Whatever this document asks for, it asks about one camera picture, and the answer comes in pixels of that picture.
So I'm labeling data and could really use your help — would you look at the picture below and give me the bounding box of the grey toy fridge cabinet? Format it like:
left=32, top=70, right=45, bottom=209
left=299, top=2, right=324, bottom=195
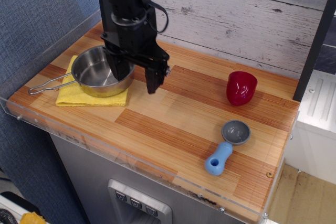
left=51, top=135, right=240, bottom=223

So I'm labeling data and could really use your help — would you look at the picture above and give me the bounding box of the blue and grey spoon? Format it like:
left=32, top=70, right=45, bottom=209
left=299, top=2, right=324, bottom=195
left=205, top=120, right=251, bottom=176

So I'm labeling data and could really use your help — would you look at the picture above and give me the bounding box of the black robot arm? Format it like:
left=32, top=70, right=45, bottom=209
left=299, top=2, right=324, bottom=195
left=99, top=0, right=170, bottom=94

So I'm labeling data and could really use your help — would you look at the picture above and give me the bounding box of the yellow folded cloth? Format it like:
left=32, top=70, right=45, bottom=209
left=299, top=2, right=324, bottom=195
left=55, top=55, right=130, bottom=108

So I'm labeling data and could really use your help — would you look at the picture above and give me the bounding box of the clear acrylic guard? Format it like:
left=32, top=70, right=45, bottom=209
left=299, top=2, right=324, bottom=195
left=7, top=9, right=303, bottom=223

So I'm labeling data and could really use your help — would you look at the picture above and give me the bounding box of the right black post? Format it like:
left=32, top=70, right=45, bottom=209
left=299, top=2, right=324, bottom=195
left=293, top=0, right=335, bottom=102

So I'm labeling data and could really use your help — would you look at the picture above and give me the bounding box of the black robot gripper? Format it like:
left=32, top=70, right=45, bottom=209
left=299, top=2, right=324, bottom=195
left=101, top=18, right=170, bottom=94

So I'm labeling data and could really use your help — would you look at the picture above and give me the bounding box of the white plastic sink unit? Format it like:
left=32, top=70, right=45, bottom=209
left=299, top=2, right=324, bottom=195
left=285, top=70, right=335, bottom=184

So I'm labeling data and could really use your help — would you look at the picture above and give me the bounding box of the stainless steel pan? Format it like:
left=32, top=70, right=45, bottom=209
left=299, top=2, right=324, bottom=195
left=28, top=45, right=135, bottom=98

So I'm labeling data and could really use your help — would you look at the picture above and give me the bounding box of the red plastic pepper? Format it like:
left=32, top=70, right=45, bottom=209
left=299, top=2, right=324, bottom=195
left=226, top=71, right=258, bottom=106

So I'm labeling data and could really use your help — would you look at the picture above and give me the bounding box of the yellow and black object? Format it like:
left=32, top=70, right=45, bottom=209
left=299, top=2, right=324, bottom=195
left=1, top=208, right=47, bottom=224

